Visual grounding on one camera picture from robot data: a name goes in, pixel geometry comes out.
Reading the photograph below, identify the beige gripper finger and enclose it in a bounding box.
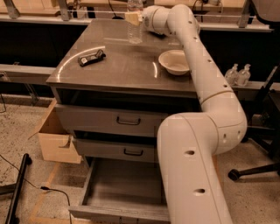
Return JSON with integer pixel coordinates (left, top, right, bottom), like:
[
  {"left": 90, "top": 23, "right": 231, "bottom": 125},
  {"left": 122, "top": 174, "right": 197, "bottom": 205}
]
[{"left": 125, "top": 11, "right": 143, "bottom": 26}]

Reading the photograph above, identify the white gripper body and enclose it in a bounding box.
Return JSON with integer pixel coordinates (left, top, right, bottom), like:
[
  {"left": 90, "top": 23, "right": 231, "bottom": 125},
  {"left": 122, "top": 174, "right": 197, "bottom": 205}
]
[{"left": 142, "top": 5, "right": 170, "bottom": 35}]

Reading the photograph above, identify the clear plastic water bottle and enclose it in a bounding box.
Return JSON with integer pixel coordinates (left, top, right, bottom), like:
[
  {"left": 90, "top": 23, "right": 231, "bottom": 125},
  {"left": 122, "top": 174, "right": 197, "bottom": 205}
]
[{"left": 127, "top": 0, "right": 144, "bottom": 44}]

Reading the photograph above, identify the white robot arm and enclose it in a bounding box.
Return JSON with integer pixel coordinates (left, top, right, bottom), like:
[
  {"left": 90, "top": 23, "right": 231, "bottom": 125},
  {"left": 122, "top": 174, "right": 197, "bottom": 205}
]
[{"left": 125, "top": 4, "right": 247, "bottom": 224}]

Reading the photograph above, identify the grey drawer cabinet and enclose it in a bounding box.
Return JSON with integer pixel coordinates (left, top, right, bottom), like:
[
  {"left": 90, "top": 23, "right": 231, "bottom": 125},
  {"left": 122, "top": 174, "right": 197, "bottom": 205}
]
[{"left": 47, "top": 19, "right": 200, "bottom": 150}]

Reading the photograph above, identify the grey top drawer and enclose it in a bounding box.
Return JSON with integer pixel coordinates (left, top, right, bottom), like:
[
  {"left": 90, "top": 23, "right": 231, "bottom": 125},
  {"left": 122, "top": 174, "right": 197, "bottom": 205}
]
[{"left": 55, "top": 104, "right": 168, "bottom": 137}]

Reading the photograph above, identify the grey middle drawer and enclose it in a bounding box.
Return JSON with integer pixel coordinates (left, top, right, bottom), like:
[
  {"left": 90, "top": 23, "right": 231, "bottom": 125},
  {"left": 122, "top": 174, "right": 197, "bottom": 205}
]
[{"left": 73, "top": 138, "right": 158, "bottom": 163}]

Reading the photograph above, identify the grey open bottom drawer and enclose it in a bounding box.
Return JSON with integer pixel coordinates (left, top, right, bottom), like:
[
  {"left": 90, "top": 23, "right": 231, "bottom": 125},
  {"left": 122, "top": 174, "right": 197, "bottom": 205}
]
[{"left": 69, "top": 158, "right": 171, "bottom": 224}]

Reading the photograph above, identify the white paper bowl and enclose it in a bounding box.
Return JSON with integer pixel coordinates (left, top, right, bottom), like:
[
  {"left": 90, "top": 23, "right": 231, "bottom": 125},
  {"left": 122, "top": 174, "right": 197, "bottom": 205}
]
[{"left": 158, "top": 50, "right": 189, "bottom": 75}]

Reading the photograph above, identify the cardboard box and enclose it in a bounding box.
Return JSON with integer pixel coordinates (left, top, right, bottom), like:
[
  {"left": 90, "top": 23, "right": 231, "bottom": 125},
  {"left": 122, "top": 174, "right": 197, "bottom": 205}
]
[{"left": 31, "top": 99, "right": 82, "bottom": 164}]

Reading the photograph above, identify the black office chair base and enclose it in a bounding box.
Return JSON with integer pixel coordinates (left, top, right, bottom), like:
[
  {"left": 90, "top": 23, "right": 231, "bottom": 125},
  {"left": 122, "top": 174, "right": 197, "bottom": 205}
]
[{"left": 228, "top": 66, "right": 280, "bottom": 181}]

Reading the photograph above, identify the black stand leg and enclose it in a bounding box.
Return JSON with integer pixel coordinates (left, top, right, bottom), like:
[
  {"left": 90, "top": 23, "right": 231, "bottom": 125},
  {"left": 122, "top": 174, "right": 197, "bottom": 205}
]
[{"left": 5, "top": 153, "right": 32, "bottom": 224}]

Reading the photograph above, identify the black floor cable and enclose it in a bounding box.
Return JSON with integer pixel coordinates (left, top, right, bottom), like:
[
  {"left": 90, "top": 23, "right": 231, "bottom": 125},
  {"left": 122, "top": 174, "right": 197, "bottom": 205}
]
[{"left": 0, "top": 152, "right": 74, "bottom": 224}]

